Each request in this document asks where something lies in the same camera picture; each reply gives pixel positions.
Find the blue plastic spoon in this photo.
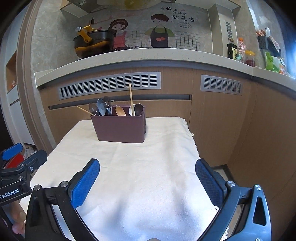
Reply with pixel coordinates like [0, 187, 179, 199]
[96, 98, 106, 116]

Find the wooden spoon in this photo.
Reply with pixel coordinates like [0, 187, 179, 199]
[115, 106, 126, 116]

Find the orange cap drink bottle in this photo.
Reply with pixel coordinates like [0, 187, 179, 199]
[236, 37, 246, 62]

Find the long grey vent grille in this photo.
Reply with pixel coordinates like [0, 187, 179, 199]
[57, 71, 162, 100]

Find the short grey vent grille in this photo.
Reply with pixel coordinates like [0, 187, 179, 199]
[200, 75, 243, 95]

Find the person's left hand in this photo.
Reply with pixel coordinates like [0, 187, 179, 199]
[10, 200, 26, 235]

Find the green packaging bag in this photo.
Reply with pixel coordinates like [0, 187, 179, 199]
[264, 52, 286, 74]

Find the dark metal spoon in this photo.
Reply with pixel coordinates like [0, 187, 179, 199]
[134, 103, 144, 115]

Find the black hanging utensil holder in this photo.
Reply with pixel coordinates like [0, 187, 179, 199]
[256, 27, 281, 59]

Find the speckled kitchen countertop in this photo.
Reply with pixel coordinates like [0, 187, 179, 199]
[34, 48, 295, 94]

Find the cartoon wall sticker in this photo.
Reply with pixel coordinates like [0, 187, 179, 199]
[107, 3, 213, 53]

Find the red floor mat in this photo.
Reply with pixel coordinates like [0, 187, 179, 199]
[4, 154, 24, 169]

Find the shiny steel spoon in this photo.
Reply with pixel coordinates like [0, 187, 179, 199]
[103, 96, 112, 115]

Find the wooden chopstick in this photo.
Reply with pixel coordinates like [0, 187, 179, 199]
[129, 83, 134, 113]
[76, 106, 95, 116]

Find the cream tablecloth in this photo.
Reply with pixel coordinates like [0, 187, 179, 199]
[31, 117, 218, 240]

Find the crumpled cloth on floor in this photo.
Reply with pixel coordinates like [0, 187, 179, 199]
[23, 144, 37, 159]

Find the black and yellow pot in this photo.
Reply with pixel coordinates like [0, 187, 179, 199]
[73, 26, 115, 59]

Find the yellow lid jar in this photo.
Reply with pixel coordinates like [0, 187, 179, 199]
[244, 50, 255, 67]

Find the maroon plastic utensil caddy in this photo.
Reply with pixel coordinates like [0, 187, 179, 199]
[91, 106, 145, 143]

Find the white plastic spoon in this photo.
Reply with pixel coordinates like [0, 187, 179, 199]
[129, 104, 136, 116]

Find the dark soy sauce bottle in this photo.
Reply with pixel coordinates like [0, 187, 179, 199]
[227, 43, 237, 60]

